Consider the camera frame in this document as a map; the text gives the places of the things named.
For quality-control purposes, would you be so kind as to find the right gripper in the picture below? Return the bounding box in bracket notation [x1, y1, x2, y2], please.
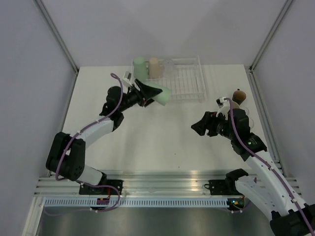
[191, 111, 236, 140]

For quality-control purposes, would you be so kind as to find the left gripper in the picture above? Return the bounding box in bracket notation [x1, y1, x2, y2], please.
[118, 78, 162, 112]

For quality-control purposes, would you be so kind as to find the beige plastic cup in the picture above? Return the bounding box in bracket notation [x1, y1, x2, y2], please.
[232, 101, 240, 109]

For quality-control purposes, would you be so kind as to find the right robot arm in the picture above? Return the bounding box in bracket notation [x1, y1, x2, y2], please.
[191, 109, 315, 236]

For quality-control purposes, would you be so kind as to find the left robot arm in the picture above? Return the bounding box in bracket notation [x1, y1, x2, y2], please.
[46, 80, 163, 195]

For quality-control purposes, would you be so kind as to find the peach cup in rack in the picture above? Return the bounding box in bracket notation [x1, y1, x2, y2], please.
[148, 57, 162, 79]

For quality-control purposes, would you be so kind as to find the clear glass in rack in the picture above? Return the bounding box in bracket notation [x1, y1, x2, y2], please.
[162, 59, 175, 79]

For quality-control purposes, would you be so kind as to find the tall green cup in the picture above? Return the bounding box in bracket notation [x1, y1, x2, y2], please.
[133, 56, 149, 84]

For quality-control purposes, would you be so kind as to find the dark brown cup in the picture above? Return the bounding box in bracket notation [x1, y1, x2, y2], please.
[232, 88, 247, 105]

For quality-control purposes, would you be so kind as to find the large clear glass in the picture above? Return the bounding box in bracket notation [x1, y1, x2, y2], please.
[249, 117, 254, 129]

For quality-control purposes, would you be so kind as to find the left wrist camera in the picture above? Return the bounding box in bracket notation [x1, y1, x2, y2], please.
[122, 71, 132, 88]

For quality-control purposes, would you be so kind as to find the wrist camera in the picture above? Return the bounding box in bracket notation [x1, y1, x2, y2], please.
[216, 97, 231, 117]
[122, 71, 132, 88]

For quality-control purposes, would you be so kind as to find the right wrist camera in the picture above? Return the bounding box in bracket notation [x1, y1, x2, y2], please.
[216, 97, 231, 117]

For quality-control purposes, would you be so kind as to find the white wire dish rack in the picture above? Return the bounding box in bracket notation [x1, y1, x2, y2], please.
[131, 57, 206, 104]

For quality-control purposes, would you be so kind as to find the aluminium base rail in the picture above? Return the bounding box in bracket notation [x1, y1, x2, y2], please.
[34, 171, 225, 198]

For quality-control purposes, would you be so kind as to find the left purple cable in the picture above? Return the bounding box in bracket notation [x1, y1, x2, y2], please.
[44, 73, 124, 216]

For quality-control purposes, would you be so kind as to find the white slotted cable duct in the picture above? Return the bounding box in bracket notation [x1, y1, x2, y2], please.
[45, 197, 228, 208]

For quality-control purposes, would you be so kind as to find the left frame post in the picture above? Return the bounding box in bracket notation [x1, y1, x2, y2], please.
[33, 0, 79, 75]

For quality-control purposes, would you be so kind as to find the frame post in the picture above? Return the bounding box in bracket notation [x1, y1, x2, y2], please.
[249, 0, 295, 74]
[33, 0, 79, 75]

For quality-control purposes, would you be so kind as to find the right frame post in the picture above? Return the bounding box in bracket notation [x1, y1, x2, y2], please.
[249, 0, 295, 74]

